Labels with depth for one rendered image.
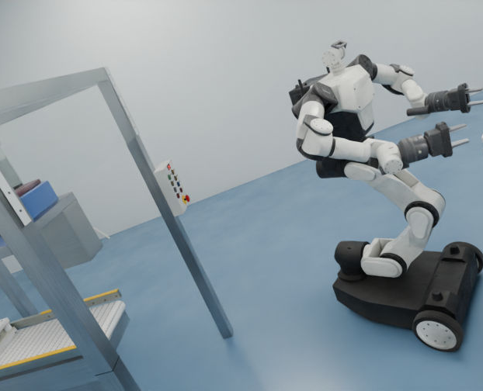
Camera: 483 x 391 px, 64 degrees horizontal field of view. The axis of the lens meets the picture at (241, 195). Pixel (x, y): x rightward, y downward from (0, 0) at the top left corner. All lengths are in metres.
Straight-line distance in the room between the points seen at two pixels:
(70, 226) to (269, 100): 3.48
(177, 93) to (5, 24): 1.84
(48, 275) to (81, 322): 0.17
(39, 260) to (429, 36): 4.66
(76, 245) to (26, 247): 0.31
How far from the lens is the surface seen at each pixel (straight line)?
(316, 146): 1.34
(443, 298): 1.99
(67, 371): 1.48
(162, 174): 1.99
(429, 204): 1.85
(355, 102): 1.69
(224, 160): 4.66
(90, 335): 1.26
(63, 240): 1.45
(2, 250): 1.20
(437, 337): 2.02
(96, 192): 4.96
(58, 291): 1.20
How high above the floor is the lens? 1.52
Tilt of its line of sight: 20 degrees down
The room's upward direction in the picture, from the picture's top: 22 degrees counter-clockwise
